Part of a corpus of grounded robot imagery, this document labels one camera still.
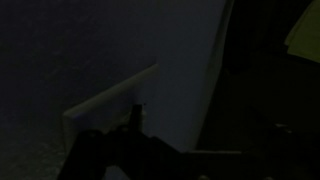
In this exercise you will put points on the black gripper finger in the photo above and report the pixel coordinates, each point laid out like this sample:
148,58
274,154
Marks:
93,151

